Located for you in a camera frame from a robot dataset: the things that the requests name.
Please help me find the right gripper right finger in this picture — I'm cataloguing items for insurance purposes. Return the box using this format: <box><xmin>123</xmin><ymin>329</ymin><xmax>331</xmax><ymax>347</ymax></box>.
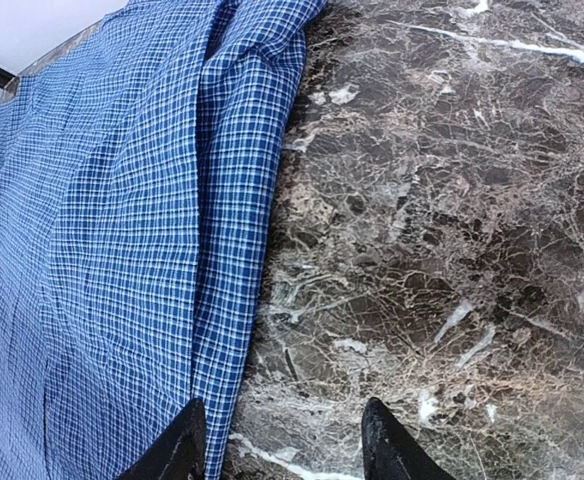
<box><xmin>361</xmin><ymin>397</ymin><xmax>454</xmax><ymax>480</ymax></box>

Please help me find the blue checked long sleeve shirt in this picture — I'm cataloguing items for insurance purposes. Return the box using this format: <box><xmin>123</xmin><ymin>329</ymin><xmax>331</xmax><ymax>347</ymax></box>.
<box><xmin>0</xmin><ymin>1</ymin><xmax>323</xmax><ymax>479</ymax></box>

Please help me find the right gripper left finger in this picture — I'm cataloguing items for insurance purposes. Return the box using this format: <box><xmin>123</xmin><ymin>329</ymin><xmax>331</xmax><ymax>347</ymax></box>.
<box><xmin>117</xmin><ymin>399</ymin><xmax>206</xmax><ymax>480</ymax></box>

